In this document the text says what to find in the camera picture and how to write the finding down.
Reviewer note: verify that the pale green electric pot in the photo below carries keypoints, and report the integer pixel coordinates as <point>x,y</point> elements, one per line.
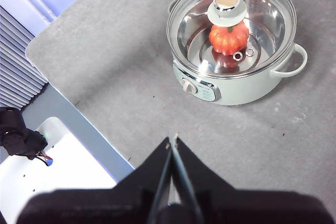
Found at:
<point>244,90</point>

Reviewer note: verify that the blue-grey frame bar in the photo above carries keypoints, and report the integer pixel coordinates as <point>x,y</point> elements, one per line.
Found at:
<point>86,132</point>

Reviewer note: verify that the ribbed grey panel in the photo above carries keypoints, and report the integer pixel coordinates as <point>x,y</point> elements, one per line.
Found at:
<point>15,72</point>

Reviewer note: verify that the orange toy pumpkin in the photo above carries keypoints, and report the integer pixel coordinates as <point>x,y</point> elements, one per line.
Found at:
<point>227,39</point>

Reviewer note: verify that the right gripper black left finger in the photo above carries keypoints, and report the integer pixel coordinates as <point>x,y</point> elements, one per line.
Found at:
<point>105,205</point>

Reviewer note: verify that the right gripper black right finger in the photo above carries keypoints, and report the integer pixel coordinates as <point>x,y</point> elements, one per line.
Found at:
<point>249,205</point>

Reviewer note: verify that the glass lid with green knob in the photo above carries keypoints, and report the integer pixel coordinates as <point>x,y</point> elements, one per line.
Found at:
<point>262,6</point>

